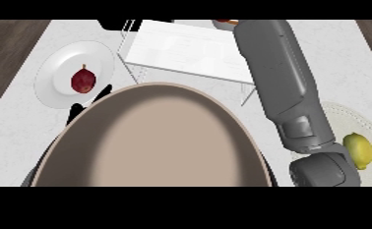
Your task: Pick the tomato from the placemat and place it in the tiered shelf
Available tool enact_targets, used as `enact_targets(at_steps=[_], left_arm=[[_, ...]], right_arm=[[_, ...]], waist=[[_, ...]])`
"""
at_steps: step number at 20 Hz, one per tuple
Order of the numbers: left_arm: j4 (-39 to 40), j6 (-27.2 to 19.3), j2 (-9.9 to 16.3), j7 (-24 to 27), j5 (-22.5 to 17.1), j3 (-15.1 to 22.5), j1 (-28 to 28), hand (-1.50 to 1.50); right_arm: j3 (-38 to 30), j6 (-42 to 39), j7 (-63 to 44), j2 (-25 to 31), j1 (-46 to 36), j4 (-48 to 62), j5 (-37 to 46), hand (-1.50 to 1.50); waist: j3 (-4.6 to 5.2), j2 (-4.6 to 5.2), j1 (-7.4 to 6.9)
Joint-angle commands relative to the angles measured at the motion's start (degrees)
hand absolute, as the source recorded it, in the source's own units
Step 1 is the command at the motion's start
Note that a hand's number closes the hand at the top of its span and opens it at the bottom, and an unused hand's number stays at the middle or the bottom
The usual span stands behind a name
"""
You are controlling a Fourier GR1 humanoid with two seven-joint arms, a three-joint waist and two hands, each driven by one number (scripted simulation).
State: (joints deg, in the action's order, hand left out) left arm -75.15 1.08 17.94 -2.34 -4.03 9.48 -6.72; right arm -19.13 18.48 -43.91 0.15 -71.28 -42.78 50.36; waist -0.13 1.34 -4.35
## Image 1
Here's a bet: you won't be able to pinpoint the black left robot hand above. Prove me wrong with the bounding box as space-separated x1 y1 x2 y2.
65 84 115 127

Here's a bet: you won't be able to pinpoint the pale round placemat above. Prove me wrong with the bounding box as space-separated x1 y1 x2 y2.
289 100 372 162

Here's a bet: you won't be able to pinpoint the dark red fruit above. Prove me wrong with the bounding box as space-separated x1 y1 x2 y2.
69 63 97 94

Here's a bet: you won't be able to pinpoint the white round plate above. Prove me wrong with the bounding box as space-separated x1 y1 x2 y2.
34 40 118 110

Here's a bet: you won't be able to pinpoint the large beige bowl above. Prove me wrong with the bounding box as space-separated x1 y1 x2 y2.
19 81 280 188

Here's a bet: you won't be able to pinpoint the small white bowl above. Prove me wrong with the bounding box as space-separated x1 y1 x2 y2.
211 19 240 31

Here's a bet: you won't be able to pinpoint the yellow lemon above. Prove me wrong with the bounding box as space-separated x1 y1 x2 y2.
341 132 372 171

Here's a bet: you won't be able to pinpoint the white wire tiered shelf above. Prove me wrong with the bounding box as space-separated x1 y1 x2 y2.
115 19 258 108

